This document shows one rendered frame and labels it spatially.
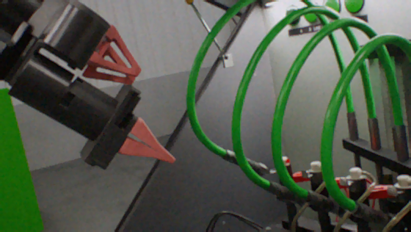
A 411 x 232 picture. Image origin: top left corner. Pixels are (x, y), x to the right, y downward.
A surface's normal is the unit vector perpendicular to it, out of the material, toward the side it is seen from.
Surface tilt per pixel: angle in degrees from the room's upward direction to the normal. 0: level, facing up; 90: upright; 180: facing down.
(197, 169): 90
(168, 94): 90
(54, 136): 90
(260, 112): 90
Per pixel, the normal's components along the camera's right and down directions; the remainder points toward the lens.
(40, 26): -0.05, -0.12
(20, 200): 0.58, 0.03
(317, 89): -0.81, 0.23
